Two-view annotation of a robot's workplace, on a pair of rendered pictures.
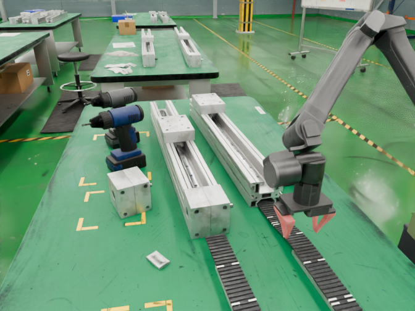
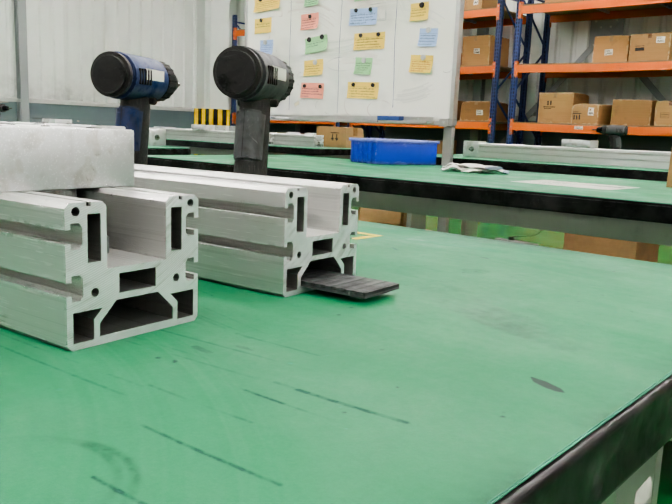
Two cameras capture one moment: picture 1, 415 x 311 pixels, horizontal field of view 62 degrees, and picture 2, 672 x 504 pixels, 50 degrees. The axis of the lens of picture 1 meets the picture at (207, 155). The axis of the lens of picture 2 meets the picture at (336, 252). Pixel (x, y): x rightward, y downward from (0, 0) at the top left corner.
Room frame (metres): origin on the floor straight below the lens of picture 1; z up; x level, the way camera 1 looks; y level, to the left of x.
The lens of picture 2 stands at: (2.02, -0.15, 0.91)
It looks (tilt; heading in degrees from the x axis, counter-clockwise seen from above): 10 degrees down; 140
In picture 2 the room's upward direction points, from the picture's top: 2 degrees clockwise
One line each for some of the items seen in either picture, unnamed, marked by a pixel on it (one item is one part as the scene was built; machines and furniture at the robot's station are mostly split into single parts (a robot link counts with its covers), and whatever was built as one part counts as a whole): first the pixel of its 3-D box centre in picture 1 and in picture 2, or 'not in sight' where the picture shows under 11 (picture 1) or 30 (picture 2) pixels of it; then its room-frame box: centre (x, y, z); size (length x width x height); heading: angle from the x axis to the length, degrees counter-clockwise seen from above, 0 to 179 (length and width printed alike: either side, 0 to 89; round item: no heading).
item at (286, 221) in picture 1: (293, 219); not in sight; (0.64, -0.19, 0.88); 0.07 x 0.07 x 0.09; 16
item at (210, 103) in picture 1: (207, 106); (1, 171); (1.46, 0.00, 0.87); 0.16 x 0.11 x 0.07; 15
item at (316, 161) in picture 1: (308, 168); not in sight; (0.64, -0.21, 1.01); 0.07 x 0.06 x 0.07; 109
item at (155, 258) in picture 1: (157, 260); not in sight; (0.61, 0.11, 0.78); 0.05 x 0.03 x 0.01; 45
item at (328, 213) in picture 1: (312, 216); not in sight; (0.65, -0.24, 0.88); 0.07 x 0.07 x 0.09; 16
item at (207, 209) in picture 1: (210, 210); not in sight; (0.74, -0.01, 0.83); 0.12 x 0.09 x 0.10; 105
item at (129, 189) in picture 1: (133, 190); not in sight; (0.84, 0.21, 0.83); 0.11 x 0.10 x 0.10; 120
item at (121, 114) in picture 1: (115, 140); (146, 137); (1.04, 0.30, 0.89); 0.20 x 0.08 x 0.22; 127
